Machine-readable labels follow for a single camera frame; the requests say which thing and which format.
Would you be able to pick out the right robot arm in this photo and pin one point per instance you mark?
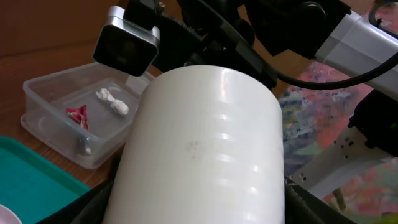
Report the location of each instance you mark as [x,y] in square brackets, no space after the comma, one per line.
[328,31]

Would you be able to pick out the red snack wrapper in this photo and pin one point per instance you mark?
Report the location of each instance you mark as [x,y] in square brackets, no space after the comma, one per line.
[79,115]

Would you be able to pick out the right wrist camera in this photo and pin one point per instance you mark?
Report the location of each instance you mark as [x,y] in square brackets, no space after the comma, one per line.
[126,46]

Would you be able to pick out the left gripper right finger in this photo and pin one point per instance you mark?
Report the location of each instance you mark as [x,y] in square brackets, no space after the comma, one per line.
[301,207]

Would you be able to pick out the white paper cup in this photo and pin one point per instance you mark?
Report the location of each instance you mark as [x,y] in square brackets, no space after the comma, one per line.
[206,146]

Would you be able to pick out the clear plastic bin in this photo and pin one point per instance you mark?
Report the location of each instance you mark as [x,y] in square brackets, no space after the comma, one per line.
[48,97]

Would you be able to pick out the small pink plate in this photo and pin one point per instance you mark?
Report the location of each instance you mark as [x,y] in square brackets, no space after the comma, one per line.
[7,216]

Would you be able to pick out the teal serving tray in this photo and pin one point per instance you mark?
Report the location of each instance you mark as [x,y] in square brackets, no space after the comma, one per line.
[33,187]

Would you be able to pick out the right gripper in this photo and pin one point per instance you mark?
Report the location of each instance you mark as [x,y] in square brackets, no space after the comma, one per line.
[206,39]

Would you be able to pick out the white tissue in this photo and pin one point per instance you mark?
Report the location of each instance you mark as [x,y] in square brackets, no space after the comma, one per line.
[116,105]

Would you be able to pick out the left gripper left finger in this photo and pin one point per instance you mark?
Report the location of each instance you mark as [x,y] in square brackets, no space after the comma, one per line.
[87,209]

